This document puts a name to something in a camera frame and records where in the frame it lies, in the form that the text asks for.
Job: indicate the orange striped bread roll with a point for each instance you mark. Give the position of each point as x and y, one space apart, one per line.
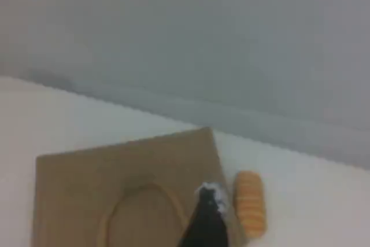
250 203

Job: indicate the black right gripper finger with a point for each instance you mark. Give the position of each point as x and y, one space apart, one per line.
206 224

